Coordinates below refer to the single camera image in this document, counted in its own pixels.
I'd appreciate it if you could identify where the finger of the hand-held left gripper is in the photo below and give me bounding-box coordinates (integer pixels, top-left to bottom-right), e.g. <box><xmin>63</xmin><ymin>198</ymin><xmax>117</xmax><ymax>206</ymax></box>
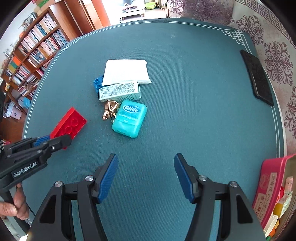
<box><xmin>11</xmin><ymin>134</ymin><xmax>72</xmax><ymax>164</ymax></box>
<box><xmin>5</xmin><ymin>135</ymin><xmax>54</xmax><ymax>155</ymax></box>

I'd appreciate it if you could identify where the teal felt desktop mat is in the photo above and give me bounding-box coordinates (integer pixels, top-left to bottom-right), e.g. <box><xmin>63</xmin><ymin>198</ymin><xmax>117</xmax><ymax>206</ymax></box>
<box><xmin>22</xmin><ymin>18</ymin><xmax>288</xmax><ymax>241</ymax></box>

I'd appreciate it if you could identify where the white purple patterned tablecloth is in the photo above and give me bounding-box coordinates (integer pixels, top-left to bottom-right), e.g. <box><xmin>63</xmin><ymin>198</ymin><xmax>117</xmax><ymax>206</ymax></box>
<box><xmin>228</xmin><ymin>0</ymin><xmax>296</xmax><ymax>163</ymax></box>

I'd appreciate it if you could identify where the blue toy block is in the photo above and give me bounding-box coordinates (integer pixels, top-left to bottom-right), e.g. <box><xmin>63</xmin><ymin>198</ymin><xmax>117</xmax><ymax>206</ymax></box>
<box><xmin>93</xmin><ymin>75</ymin><xmax>105</xmax><ymax>94</ymax></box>

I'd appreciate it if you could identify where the gold hair clip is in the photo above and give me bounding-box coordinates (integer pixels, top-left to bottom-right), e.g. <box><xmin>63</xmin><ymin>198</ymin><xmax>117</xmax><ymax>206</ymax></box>
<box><xmin>102</xmin><ymin>100</ymin><xmax>121</xmax><ymax>123</ymax></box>

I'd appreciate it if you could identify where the white tissue packet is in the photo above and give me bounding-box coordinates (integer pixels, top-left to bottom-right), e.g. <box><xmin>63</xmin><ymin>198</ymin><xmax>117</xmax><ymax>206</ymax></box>
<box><xmin>102</xmin><ymin>59</ymin><xmax>152</xmax><ymax>86</ymax></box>

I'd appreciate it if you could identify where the purple patterned cloth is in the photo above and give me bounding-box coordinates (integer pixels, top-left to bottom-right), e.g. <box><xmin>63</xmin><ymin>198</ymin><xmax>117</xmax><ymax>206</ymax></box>
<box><xmin>166</xmin><ymin>0</ymin><xmax>234</xmax><ymax>23</ymax></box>

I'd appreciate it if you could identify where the red toy block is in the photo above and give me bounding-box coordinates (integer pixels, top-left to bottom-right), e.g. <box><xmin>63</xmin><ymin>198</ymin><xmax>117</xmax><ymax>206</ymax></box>
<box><xmin>50</xmin><ymin>107</ymin><xmax>88</xmax><ymax>149</ymax></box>

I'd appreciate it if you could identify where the wooden cabinet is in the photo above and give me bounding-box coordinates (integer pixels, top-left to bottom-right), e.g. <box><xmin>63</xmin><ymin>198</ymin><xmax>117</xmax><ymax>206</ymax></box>
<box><xmin>50</xmin><ymin>0</ymin><xmax>112</xmax><ymax>40</ymax></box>

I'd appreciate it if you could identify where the teal dental floss container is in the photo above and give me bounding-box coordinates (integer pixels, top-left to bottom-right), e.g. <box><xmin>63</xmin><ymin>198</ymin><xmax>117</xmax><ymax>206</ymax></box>
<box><xmin>112</xmin><ymin>100</ymin><xmax>147</xmax><ymax>139</ymax></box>

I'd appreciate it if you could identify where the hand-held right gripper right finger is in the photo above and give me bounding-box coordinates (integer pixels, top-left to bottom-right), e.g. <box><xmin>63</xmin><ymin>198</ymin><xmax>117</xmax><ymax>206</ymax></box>
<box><xmin>173</xmin><ymin>153</ymin><xmax>266</xmax><ymax>241</ymax></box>

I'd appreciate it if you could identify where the teal white carton box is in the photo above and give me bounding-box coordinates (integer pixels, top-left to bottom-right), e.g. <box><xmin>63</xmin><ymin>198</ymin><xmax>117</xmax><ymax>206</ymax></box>
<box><xmin>98</xmin><ymin>80</ymin><xmax>142</xmax><ymax>103</ymax></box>

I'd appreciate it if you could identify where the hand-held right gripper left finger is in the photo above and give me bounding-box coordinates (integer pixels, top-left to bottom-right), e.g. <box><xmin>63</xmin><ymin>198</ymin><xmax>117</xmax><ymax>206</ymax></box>
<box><xmin>26</xmin><ymin>153</ymin><xmax>119</xmax><ymax>241</ymax></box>

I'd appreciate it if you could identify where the pink tin box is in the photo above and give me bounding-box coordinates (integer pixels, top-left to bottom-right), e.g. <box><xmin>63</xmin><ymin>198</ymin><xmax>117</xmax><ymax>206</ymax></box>
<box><xmin>251</xmin><ymin>154</ymin><xmax>296</xmax><ymax>239</ymax></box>

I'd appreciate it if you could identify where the white rack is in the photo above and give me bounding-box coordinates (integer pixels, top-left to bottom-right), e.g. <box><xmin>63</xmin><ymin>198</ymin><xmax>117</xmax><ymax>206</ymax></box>
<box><xmin>119</xmin><ymin>2</ymin><xmax>146</xmax><ymax>24</ymax></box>

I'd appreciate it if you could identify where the yellow medicine box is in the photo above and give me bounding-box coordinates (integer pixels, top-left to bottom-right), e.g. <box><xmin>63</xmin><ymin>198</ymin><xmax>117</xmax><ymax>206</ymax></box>
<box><xmin>273</xmin><ymin>176</ymin><xmax>294</xmax><ymax>219</ymax></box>

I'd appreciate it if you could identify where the pink hair roller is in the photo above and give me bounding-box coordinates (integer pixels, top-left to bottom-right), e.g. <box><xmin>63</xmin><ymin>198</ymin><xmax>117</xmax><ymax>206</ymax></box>
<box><xmin>264</xmin><ymin>213</ymin><xmax>281</xmax><ymax>234</ymax></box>

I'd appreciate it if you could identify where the person's left hand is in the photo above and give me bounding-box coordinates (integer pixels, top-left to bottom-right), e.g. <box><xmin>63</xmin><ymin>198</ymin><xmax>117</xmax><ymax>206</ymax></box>
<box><xmin>0</xmin><ymin>184</ymin><xmax>30</xmax><ymax>221</ymax></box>

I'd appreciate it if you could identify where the black textured pad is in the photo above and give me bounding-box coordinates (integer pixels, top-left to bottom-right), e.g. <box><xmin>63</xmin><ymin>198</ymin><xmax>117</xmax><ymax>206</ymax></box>
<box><xmin>240</xmin><ymin>49</ymin><xmax>275</xmax><ymax>107</ymax></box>

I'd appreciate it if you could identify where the wooden bookshelf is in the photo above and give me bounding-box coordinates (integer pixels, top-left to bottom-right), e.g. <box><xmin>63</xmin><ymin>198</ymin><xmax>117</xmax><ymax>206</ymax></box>
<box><xmin>0</xmin><ymin>7</ymin><xmax>70</xmax><ymax>121</ymax></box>

